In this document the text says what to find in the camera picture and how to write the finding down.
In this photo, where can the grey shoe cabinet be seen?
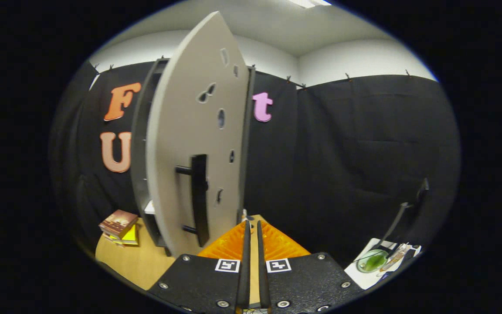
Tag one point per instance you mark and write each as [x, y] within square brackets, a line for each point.
[138, 152]

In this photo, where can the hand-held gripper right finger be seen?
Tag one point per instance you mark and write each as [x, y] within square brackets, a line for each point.
[303, 279]

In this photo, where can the black monitor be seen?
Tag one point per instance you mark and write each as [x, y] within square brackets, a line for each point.
[397, 222]

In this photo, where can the clear tube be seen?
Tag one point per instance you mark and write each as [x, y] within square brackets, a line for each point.
[392, 261]

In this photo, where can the row of black cloth clips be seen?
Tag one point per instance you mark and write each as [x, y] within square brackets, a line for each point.
[289, 80]

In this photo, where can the green bowl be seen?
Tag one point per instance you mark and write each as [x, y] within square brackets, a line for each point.
[371, 261]

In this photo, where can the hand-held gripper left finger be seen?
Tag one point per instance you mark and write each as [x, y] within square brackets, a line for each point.
[198, 279]

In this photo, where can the ceiling light panel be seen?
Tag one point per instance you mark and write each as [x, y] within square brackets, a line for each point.
[310, 2]

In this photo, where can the yellow book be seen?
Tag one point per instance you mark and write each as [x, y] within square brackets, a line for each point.
[131, 237]

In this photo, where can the black backdrop cloth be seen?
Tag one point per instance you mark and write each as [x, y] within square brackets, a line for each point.
[355, 152]

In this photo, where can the brown book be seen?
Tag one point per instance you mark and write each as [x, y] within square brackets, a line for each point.
[118, 221]

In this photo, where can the beige shoe cabinet door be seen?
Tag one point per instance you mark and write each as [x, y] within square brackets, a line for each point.
[181, 122]

